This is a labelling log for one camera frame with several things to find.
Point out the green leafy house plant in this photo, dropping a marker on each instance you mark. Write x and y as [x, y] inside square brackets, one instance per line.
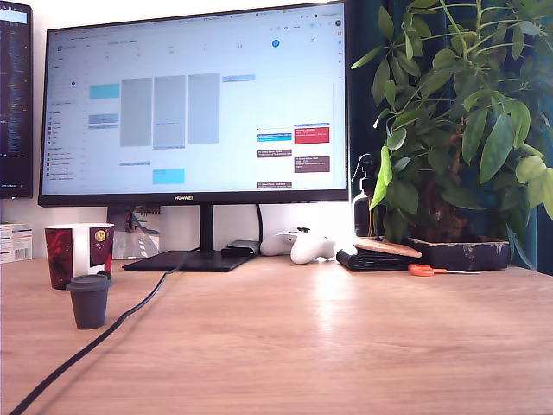
[466, 129]

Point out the black rectangular planter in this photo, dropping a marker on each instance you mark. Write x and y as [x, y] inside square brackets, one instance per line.
[466, 255]

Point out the black leather wallet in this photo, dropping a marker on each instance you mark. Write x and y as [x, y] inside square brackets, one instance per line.
[371, 261]

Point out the small black hub box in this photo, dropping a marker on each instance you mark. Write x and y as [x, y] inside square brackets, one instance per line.
[239, 248]

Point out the white and blue carton box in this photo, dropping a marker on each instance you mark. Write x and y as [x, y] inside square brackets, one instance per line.
[15, 244]

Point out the white game controller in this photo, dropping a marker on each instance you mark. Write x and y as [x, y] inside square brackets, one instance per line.
[307, 250]

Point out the illustrated postcard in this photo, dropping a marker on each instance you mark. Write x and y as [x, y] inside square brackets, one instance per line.
[138, 235]

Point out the round cork coaster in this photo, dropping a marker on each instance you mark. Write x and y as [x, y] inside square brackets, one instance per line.
[389, 247]

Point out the grey coffee capsule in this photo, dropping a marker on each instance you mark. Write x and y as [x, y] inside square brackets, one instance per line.
[88, 304]

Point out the red and white coffee cup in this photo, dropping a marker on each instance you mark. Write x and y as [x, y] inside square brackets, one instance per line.
[60, 255]

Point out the large black Huawei monitor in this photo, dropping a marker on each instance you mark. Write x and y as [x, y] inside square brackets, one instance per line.
[194, 108]

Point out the dark spray bottle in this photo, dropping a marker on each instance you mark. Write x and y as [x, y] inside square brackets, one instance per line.
[360, 207]

